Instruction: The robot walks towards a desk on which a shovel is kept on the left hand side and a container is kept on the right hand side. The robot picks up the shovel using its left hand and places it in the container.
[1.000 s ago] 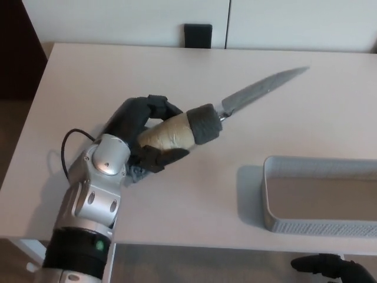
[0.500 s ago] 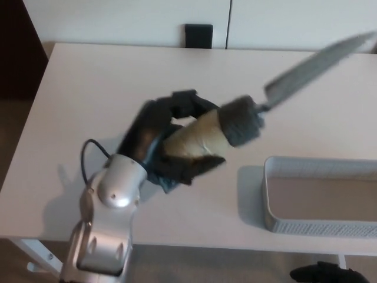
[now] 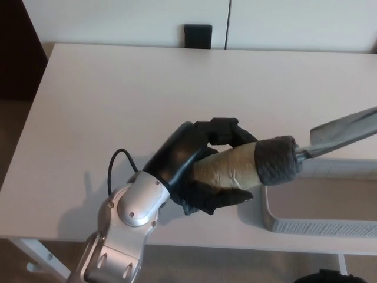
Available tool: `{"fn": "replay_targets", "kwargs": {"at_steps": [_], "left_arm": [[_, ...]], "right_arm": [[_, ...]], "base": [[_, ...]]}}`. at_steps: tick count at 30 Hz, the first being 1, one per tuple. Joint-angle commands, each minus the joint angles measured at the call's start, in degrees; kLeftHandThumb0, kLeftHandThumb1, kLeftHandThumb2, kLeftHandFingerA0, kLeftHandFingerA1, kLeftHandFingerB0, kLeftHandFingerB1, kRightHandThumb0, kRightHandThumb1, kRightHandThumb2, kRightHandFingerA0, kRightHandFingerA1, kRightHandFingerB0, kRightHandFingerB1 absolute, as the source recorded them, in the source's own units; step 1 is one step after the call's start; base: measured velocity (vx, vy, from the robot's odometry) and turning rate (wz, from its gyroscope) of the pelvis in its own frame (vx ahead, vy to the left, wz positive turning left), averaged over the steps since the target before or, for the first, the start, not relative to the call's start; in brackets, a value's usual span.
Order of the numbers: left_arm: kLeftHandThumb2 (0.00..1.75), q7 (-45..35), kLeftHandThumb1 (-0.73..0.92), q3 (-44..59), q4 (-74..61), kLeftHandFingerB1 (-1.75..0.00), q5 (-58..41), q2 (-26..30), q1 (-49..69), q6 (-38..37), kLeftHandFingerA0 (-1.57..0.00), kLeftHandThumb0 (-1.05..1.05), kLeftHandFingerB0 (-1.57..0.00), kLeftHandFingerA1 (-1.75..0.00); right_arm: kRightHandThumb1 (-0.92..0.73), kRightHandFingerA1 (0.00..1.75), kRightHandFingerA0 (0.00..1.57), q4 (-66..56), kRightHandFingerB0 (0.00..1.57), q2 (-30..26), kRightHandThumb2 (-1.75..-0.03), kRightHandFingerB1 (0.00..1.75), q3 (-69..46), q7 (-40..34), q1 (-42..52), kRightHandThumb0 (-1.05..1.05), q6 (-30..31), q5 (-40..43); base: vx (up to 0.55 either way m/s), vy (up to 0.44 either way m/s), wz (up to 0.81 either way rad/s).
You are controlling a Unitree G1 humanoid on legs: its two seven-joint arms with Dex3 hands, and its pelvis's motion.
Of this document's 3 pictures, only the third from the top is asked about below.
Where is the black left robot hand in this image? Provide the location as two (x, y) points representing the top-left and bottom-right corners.
(143, 117), (260, 217)

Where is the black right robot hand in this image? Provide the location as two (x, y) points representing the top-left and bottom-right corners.
(294, 268), (369, 283)

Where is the metal shovel with handle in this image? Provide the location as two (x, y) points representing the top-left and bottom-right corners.
(191, 106), (377, 190)

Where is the grey perforated plastic container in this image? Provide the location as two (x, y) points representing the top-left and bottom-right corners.
(263, 157), (377, 237)

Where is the white desk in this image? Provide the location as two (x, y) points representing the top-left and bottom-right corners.
(0, 42), (377, 283)

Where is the white cabinet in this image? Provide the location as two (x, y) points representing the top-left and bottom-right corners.
(22, 0), (377, 55)

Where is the dark brown wooden panel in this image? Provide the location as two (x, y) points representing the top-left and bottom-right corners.
(0, 0), (49, 101)

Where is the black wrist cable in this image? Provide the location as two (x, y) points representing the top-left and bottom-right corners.
(107, 149), (140, 197)

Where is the black cabinet handle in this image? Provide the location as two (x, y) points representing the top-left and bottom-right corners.
(184, 24), (213, 50)

